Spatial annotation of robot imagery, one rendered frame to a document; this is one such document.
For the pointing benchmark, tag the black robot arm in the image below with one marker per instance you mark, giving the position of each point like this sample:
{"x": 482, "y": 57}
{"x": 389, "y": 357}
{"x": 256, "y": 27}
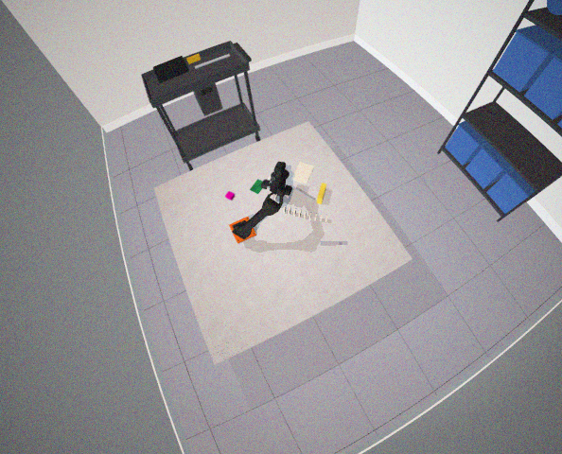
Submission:
{"x": 270, "y": 207}

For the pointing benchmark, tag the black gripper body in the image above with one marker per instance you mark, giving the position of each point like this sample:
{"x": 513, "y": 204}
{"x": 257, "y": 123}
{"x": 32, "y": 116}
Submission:
{"x": 272, "y": 186}

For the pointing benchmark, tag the yellow rectangular block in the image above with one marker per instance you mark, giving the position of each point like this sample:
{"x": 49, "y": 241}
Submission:
{"x": 321, "y": 194}

